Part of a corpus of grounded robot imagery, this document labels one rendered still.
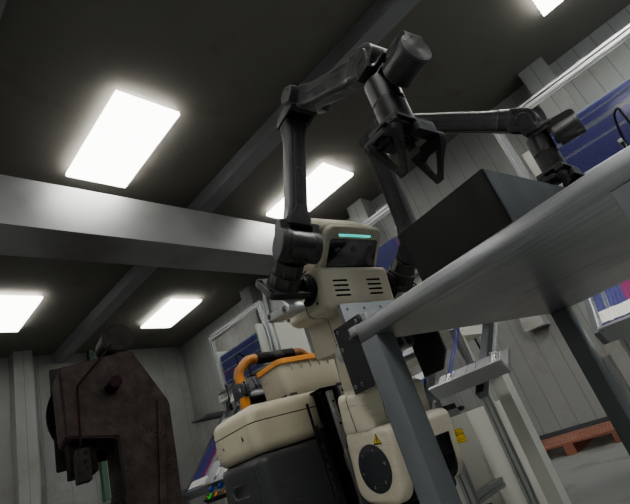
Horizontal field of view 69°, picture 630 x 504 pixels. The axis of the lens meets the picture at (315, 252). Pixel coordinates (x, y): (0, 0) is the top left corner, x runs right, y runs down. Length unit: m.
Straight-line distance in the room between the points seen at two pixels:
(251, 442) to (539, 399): 5.13
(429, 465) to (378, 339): 0.19
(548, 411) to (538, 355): 0.63
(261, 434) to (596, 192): 0.96
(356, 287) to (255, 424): 0.44
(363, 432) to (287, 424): 0.23
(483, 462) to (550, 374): 3.69
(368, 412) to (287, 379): 0.34
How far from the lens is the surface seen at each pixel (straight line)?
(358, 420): 1.15
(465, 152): 6.69
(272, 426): 1.27
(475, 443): 2.46
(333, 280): 1.21
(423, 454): 0.71
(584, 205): 0.56
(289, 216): 1.08
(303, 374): 1.42
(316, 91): 1.09
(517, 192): 0.74
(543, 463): 2.13
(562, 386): 6.05
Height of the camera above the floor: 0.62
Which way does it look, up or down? 24 degrees up
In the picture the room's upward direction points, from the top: 20 degrees counter-clockwise
